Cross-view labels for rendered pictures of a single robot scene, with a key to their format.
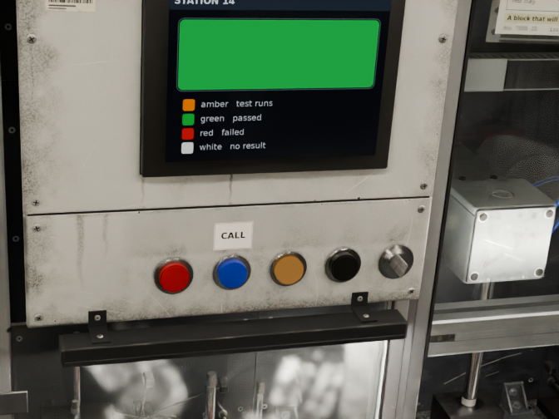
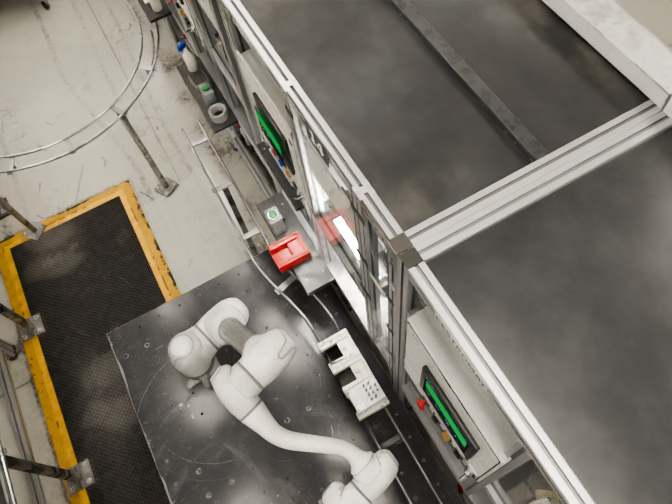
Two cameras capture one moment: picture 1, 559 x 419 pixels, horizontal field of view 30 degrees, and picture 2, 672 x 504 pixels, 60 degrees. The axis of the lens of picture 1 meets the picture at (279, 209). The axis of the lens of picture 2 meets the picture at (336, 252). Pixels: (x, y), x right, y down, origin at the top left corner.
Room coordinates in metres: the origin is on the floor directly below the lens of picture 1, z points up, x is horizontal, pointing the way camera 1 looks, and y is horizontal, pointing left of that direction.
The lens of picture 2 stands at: (1.05, -1.32, 3.26)
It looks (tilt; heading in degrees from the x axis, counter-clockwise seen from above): 63 degrees down; 88
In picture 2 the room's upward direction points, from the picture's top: 11 degrees counter-clockwise
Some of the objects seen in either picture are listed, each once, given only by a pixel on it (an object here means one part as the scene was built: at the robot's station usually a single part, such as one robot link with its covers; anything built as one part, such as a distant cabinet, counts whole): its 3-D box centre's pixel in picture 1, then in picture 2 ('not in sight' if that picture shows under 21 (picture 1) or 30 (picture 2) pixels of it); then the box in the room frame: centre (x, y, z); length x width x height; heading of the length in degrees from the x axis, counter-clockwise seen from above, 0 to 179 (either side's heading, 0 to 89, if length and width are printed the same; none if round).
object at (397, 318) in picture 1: (238, 326); (280, 173); (0.94, 0.03, 1.37); 0.36 x 0.04 x 0.04; 107
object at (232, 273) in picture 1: (231, 271); not in sight; (0.96, 0.04, 1.42); 0.03 x 0.02 x 0.03; 107
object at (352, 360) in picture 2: not in sight; (352, 374); (1.05, -0.68, 0.84); 0.36 x 0.14 x 0.10; 107
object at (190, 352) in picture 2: not in sight; (189, 351); (0.37, -0.42, 0.85); 0.18 x 0.16 x 0.22; 34
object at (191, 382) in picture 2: not in sight; (198, 365); (0.37, -0.44, 0.71); 0.22 x 0.18 x 0.06; 107
